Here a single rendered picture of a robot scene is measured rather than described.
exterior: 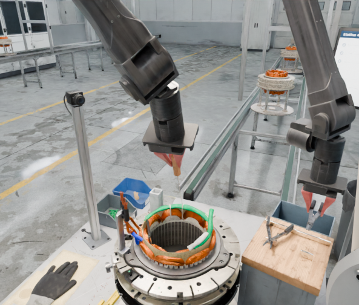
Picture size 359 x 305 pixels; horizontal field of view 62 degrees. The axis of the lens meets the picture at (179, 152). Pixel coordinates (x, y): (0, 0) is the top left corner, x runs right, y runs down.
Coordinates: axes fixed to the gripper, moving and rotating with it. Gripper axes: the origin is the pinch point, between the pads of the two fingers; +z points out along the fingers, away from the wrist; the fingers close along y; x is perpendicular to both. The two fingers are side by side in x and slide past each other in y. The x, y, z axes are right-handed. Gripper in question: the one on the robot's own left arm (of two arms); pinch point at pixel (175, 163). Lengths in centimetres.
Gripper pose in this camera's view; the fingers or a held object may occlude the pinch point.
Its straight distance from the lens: 65.8
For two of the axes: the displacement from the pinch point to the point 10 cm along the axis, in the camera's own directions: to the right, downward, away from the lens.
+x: -2.4, 7.2, -6.5
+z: 1.1, 6.8, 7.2
